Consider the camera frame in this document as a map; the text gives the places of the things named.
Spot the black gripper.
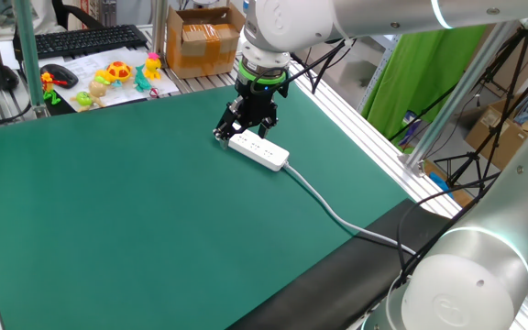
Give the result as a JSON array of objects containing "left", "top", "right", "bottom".
[{"left": 212, "top": 80, "right": 291, "bottom": 150}]

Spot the white four-outlet power strip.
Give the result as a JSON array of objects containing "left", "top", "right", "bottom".
[{"left": 226, "top": 129, "right": 291, "bottom": 173}]

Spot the taped cardboard box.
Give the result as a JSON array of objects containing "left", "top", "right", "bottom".
[{"left": 166, "top": 3, "right": 247, "bottom": 80}]

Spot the yellow chick toy pink hat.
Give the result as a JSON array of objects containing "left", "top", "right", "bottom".
[{"left": 143, "top": 51, "right": 163, "bottom": 82}]

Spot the teal dolphin toy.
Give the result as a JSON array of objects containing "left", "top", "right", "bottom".
[{"left": 133, "top": 63, "right": 152, "bottom": 93}]

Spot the green table mat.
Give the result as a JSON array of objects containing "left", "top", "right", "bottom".
[{"left": 0, "top": 81, "right": 413, "bottom": 330}]

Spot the yellow orange turtle toy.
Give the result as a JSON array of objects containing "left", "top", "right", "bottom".
[{"left": 94, "top": 60, "right": 134, "bottom": 84}]

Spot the white slotted shelf upright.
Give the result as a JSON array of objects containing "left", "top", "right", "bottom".
[{"left": 357, "top": 34, "right": 402, "bottom": 114}]

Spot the beige caterpillar toy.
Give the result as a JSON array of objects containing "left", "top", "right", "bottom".
[{"left": 88, "top": 75, "right": 112, "bottom": 109}]

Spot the blue white package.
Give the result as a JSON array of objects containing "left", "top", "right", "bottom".
[{"left": 401, "top": 109, "right": 425, "bottom": 149}]

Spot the green headed snail toy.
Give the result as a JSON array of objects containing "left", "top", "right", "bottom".
[{"left": 70, "top": 91, "right": 95, "bottom": 113}]

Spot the bright green cloth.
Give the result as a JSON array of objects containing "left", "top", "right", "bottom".
[{"left": 360, "top": 25, "right": 490, "bottom": 141}]

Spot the white printed paper sheet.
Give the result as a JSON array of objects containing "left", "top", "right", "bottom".
[{"left": 38, "top": 45, "right": 181, "bottom": 113}]

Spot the black table mat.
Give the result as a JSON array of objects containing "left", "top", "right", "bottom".
[{"left": 226, "top": 197, "right": 465, "bottom": 330}]

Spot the black keyboard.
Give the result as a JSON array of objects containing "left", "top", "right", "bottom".
[{"left": 12, "top": 24, "right": 149, "bottom": 61}]

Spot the black computer mouse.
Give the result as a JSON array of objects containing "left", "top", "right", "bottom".
[{"left": 39, "top": 63, "right": 80, "bottom": 90}]

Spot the blue plastic object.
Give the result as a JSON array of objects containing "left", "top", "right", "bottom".
[{"left": 428, "top": 171, "right": 456, "bottom": 199}]

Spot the red yellow green figure toy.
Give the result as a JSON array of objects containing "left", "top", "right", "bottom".
[{"left": 39, "top": 71, "right": 69, "bottom": 105}]

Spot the black office chair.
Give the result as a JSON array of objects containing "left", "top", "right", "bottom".
[{"left": 51, "top": 0, "right": 105, "bottom": 31}]

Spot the open cardboard box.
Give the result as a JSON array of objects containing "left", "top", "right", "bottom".
[{"left": 464, "top": 85, "right": 528, "bottom": 171}]

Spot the black tripod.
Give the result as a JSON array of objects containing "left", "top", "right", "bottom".
[{"left": 433, "top": 27, "right": 528, "bottom": 189}]

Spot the grey power strip cable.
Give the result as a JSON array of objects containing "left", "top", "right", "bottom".
[{"left": 283, "top": 162, "right": 417, "bottom": 257}]

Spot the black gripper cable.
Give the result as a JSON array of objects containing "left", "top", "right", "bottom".
[{"left": 289, "top": 38, "right": 359, "bottom": 95}]

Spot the aluminium frame post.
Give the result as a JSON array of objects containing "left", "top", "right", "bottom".
[
  {"left": 401, "top": 20, "right": 522, "bottom": 178},
  {"left": 150, "top": 0, "right": 170, "bottom": 55},
  {"left": 12, "top": 0, "right": 50, "bottom": 119}
]

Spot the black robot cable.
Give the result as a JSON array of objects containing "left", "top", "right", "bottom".
[{"left": 396, "top": 173, "right": 499, "bottom": 276}]

